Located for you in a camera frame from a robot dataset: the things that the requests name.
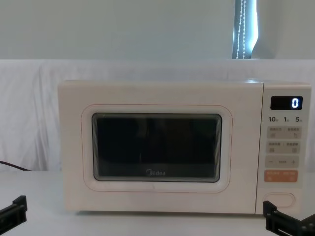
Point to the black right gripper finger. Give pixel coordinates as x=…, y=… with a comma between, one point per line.
x=309, y=227
x=272, y=218

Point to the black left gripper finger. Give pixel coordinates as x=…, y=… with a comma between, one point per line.
x=20, y=207

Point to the cream microwave oven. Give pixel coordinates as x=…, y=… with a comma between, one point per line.
x=160, y=96

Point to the white curtain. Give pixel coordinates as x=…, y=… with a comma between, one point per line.
x=110, y=27

